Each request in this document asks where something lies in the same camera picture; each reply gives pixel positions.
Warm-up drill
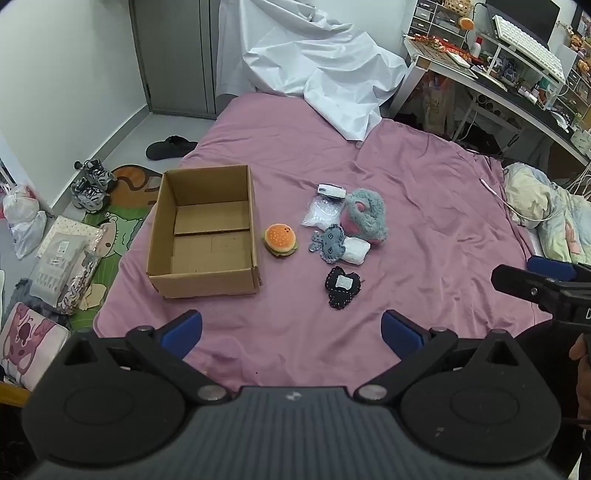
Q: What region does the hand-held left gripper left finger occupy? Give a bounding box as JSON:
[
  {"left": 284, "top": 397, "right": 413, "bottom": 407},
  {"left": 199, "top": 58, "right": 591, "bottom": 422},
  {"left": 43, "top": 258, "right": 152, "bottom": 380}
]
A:
[{"left": 44, "top": 309, "right": 232, "bottom": 407}]

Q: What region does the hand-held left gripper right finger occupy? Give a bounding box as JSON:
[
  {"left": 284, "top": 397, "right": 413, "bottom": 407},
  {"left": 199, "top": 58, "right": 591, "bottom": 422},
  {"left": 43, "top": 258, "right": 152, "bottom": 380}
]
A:
[{"left": 355, "top": 309, "right": 546, "bottom": 407}]

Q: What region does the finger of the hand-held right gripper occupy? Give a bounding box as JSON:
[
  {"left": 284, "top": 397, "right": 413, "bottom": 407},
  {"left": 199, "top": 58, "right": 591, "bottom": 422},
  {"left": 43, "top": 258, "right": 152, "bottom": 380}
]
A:
[
  {"left": 527, "top": 255, "right": 579, "bottom": 281},
  {"left": 491, "top": 264, "right": 561, "bottom": 308}
]

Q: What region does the black felt plush toy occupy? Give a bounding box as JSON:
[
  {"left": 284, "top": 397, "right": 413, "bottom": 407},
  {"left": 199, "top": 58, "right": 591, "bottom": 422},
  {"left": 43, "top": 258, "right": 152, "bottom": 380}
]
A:
[{"left": 324, "top": 266, "right": 362, "bottom": 309}]

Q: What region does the plain white tissue pack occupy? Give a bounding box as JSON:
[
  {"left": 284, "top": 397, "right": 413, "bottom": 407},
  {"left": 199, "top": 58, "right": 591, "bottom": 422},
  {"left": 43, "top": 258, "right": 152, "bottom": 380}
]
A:
[{"left": 341, "top": 237, "right": 371, "bottom": 265}]

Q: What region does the brown cardboard box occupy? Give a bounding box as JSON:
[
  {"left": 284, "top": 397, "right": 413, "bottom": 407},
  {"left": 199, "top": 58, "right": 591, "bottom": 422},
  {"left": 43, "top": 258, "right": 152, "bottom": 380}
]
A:
[{"left": 147, "top": 165, "right": 262, "bottom": 299}]

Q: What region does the grey octopus plush toy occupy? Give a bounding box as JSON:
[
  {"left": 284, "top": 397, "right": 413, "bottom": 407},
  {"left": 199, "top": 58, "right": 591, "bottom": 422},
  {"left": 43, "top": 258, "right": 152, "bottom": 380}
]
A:
[{"left": 309, "top": 224, "right": 347, "bottom": 264}]

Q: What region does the grey pink fuzzy plush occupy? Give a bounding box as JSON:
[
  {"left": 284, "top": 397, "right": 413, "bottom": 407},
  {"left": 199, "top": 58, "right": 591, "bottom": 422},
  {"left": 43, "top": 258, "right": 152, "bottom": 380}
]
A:
[{"left": 339, "top": 188, "right": 387, "bottom": 244}]

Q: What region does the hamburger plush toy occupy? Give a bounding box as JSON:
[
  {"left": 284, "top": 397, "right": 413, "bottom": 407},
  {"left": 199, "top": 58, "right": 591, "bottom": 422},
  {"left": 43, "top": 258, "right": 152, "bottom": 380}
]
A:
[{"left": 262, "top": 223, "right": 298, "bottom": 258}]

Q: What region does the clear bubble wrap bag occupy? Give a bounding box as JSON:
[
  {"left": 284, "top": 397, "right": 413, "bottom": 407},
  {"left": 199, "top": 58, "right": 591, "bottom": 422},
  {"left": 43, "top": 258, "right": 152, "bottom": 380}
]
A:
[{"left": 301, "top": 195, "right": 345, "bottom": 230}]

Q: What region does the person's right hand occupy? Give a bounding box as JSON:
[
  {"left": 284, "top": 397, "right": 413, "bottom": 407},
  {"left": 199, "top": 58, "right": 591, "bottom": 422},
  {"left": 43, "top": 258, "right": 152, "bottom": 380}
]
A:
[{"left": 569, "top": 331, "right": 591, "bottom": 361}]

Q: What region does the floral quilt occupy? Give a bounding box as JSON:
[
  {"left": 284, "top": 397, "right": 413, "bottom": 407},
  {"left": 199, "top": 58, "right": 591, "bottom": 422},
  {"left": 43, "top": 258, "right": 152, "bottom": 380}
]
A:
[{"left": 502, "top": 161, "right": 591, "bottom": 265}]

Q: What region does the patterned plastic bag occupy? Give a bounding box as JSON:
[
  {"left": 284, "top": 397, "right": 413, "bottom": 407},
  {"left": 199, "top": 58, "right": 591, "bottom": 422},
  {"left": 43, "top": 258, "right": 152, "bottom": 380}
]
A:
[{"left": 59, "top": 230, "right": 106, "bottom": 315}]

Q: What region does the cartoon floor mat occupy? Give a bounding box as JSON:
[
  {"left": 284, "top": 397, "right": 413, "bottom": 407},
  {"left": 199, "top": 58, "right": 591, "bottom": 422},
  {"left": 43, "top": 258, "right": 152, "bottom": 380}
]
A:
[{"left": 69, "top": 165, "right": 163, "bottom": 334}]

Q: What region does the grey packaged item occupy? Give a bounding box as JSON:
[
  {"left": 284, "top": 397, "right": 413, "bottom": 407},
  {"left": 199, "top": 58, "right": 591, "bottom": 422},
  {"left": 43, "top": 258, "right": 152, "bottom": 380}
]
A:
[{"left": 28, "top": 233, "right": 89, "bottom": 302}]

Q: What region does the pink cartoon cushion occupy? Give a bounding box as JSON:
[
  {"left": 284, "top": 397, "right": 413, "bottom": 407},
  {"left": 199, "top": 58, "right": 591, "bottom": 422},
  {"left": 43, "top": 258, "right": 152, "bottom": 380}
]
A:
[{"left": 0, "top": 302, "right": 71, "bottom": 391}]

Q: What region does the dotted flat package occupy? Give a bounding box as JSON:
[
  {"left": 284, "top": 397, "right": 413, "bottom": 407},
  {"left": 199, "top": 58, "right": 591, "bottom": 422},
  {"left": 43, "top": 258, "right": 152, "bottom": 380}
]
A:
[{"left": 36, "top": 215, "right": 100, "bottom": 259}]

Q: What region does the grey sneaker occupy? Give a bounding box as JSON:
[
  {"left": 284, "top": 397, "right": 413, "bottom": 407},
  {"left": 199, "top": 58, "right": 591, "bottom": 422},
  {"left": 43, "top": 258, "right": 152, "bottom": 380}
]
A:
[
  {"left": 75, "top": 159, "right": 118, "bottom": 191},
  {"left": 71, "top": 180, "right": 110, "bottom": 213}
]

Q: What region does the white desk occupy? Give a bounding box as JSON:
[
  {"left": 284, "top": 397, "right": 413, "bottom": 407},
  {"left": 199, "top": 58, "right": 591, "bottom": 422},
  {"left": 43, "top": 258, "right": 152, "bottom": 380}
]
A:
[{"left": 403, "top": 36, "right": 591, "bottom": 166}]

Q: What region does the black slipper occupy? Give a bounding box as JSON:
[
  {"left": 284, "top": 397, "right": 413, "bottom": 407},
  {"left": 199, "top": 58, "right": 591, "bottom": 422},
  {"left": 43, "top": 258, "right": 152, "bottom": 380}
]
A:
[{"left": 146, "top": 135, "right": 199, "bottom": 161}]

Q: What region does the white plastic bag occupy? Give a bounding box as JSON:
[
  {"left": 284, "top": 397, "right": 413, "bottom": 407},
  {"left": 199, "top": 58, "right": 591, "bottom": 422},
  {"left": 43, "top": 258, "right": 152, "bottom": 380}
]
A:
[{"left": 2, "top": 184, "right": 48, "bottom": 260}]

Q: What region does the beige paper bag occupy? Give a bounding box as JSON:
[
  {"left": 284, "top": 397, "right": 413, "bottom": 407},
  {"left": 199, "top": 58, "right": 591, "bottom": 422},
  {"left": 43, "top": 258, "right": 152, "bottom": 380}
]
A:
[{"left": 421, "top": 76, "right": 457, "bottom": 136}]

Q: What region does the white keyboard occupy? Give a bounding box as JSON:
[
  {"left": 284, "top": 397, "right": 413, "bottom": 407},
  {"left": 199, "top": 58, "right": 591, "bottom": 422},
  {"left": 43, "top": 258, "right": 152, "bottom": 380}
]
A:
[{"left": 491, "top": 15, "right": 567, "bottom": 85}]

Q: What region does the black monitor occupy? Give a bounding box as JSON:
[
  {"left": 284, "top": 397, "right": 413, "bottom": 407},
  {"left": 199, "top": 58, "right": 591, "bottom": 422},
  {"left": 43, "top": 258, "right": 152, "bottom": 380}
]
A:
[{"left": 485, "top": 0, "right": 562, "bottom": 46}]

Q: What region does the small drawer organizer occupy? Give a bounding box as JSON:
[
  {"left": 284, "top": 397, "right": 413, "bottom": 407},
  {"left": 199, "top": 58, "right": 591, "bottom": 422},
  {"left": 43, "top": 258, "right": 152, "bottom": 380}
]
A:
[{"left": 410, "top": 0, "right": 438, "bottom": 34}]

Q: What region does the white cloth sheet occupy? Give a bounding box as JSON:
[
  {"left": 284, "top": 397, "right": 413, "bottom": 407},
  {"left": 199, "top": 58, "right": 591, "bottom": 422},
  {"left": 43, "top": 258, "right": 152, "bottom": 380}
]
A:
[{"left": 216, "top": 0, "right": 410, "bottom": 142}]

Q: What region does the white cable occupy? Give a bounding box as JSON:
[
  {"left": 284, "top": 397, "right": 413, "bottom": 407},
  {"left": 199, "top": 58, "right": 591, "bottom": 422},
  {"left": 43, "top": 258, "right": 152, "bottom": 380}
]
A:
[{"left": 479, "top": 178, "right": 561, "bottom": 229}]

